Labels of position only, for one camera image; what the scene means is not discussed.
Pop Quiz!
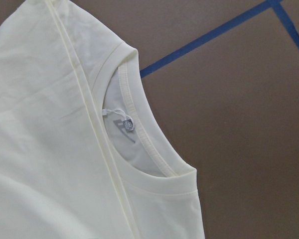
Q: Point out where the cream long-sleeve cat shirt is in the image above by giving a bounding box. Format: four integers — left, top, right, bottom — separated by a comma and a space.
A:
0, 0, 205, 239

